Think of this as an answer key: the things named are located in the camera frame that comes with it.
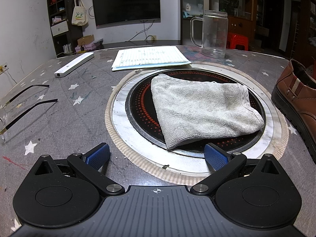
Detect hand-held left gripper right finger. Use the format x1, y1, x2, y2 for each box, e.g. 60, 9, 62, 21
191, 142, 287, 195

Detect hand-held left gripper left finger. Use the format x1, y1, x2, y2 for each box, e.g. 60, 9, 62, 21
30, 142, 124, 196

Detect brown leather shoe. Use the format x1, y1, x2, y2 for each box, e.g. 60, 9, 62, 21
271, 59, 316, 165

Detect grey terry towel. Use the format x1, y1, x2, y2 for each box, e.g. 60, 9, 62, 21
150, 73, 265, 150

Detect round black induction cooktop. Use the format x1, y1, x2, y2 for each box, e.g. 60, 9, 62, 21
105, 63, 289, 184

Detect rimless eyeglasses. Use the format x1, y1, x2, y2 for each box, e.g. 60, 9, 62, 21
0, 84, 58, 141

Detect white slim bar device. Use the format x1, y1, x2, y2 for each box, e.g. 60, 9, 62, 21
54, 52, 95, 78

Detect pink flat box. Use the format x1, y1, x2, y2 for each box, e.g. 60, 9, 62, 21
75, 42, 104, 54

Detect lined paper notepad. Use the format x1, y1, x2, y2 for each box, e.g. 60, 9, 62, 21
111, 46, 192, 72

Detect cardboard box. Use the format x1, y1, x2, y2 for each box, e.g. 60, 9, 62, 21
77, 35, 95, 45

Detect clear glass mug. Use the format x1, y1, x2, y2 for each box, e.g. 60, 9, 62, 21
190, 10, 228, 59

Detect red plastic stool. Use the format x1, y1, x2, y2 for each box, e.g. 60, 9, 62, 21
227, 32, 249, 51

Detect white storage drawer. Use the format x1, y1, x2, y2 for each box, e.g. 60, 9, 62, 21
51, 20, 69, 36

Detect wooden glass display cabinet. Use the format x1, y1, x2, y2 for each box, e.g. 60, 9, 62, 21
211, 0, 258, 45

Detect beige canvas tote bag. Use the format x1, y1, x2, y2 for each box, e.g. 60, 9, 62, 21
71, 0, 89, 26

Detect dark wooden door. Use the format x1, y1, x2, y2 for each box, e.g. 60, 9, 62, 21
264, 0, 285, 52

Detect white glass shelf cabinet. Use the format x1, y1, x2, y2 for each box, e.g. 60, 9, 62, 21
180, 0, 213, 45

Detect black television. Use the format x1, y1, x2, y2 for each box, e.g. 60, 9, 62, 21
91, 0, 161, 27

